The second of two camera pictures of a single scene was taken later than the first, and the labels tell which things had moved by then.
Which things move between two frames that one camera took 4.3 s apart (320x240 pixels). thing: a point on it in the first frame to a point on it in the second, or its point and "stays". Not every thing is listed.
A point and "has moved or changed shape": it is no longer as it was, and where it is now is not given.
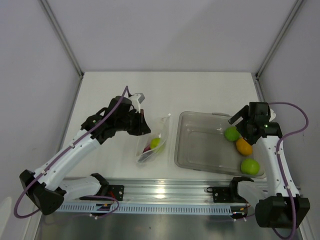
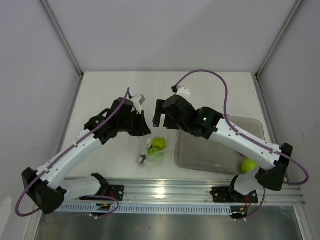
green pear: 155,143 stays
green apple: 250,166 stays
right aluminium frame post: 297,4 stays
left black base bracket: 116,191 stays
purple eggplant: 147,148 to 143,158
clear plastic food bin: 200,144 stays
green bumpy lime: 232,134 has moved or changed shape
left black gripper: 142,128 stays
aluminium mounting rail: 168,189 stays
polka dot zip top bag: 149,146 to 157,159
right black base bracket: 229,194 stays
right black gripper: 243,113 to 159,110
